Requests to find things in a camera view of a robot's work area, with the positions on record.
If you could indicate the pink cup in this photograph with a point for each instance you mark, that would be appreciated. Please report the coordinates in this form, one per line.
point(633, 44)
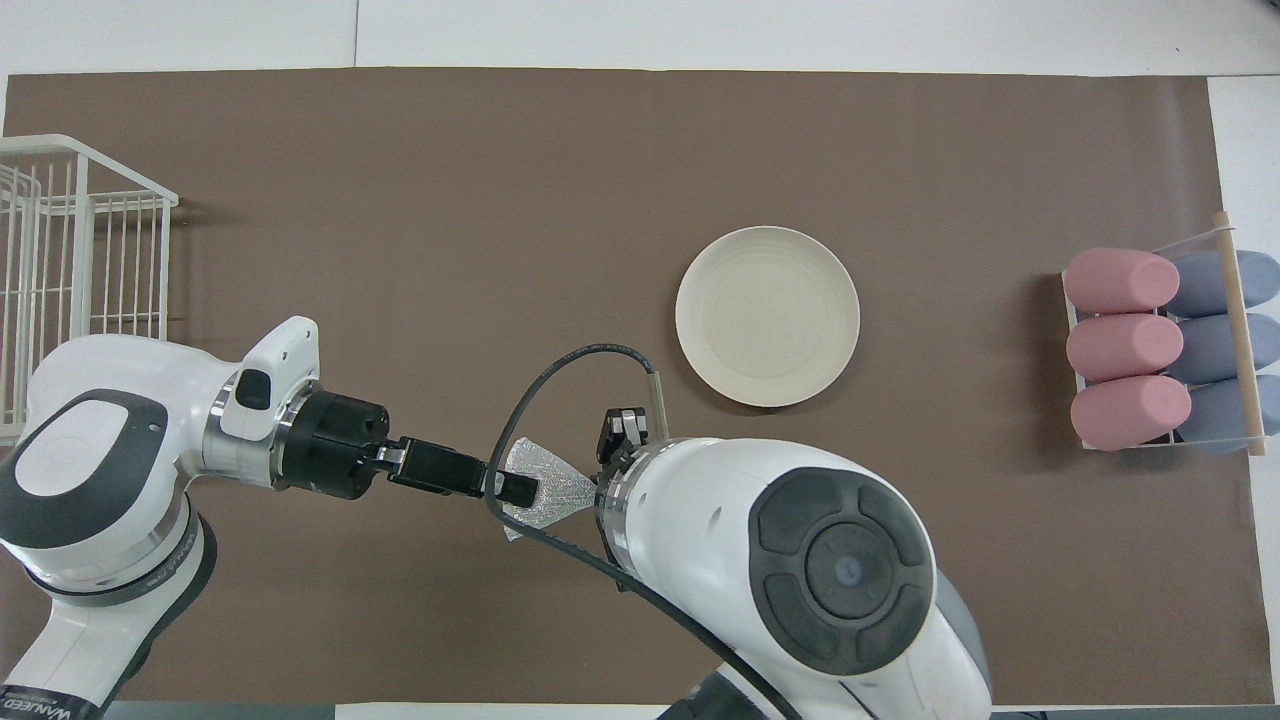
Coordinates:
point(1125, 412)
point(1120, 280)
point(1120, 347)

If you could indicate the white cup rack wooden bar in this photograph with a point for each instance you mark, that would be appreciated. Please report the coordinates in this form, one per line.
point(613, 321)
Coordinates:
point(1240, 330)

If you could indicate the blue cup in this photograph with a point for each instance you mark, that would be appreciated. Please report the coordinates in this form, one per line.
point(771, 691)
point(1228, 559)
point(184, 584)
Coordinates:
point(1210, 348)
point(1210, 285)
point(1215, 415)

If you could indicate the silver foil snack bag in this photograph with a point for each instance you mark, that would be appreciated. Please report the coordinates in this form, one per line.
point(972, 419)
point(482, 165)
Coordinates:
point(560, 490)

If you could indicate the cream round plate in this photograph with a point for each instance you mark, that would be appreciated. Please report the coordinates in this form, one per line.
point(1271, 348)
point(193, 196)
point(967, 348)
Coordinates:
point(767, 316)

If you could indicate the brown table mat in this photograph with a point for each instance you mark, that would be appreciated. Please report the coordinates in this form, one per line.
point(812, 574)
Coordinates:
point(500, 200)

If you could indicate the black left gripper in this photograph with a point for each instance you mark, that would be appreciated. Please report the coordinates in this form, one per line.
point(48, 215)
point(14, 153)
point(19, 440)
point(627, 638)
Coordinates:
point(330, 445)

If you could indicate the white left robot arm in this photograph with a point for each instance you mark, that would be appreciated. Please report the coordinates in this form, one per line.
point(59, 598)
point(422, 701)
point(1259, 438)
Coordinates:
point(100, 440)

